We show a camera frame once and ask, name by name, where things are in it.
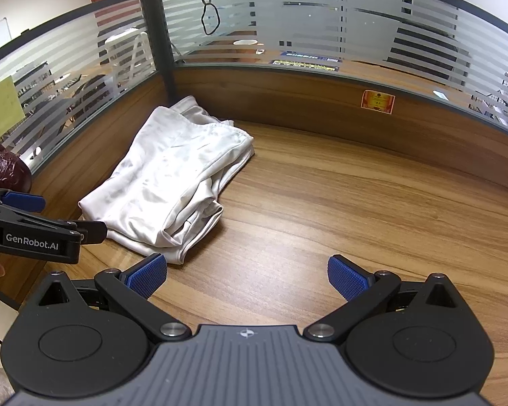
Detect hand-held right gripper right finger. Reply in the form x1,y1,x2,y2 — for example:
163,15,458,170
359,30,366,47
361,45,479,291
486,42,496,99
304,255,470,343

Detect black partition post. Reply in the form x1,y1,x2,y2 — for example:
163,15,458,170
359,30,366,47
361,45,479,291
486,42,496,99
141,0,174,94

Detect dark red bag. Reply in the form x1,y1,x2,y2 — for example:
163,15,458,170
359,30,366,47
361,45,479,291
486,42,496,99
0,135,33,193

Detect blue yellow desk mat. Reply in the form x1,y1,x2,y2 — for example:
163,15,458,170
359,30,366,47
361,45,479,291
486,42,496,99
272,51,343,70

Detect white satin shirt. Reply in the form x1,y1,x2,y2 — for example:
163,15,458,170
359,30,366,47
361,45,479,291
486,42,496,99
77,96,255,266

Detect red yellow sticker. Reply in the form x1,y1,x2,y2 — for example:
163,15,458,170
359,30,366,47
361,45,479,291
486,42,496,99
361,90,396,114

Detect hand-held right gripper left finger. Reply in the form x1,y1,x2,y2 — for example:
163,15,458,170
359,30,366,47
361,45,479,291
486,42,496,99
23,253,191,341

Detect black hanging cord loop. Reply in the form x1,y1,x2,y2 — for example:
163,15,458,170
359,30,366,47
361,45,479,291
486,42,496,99
200,0,223,35

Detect yellow paper note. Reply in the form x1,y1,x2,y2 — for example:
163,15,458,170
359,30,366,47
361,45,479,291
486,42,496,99
0,75,26,138

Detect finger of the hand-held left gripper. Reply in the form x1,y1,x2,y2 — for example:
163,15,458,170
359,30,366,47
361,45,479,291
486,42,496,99
0,186,46,213
0,202,109,246

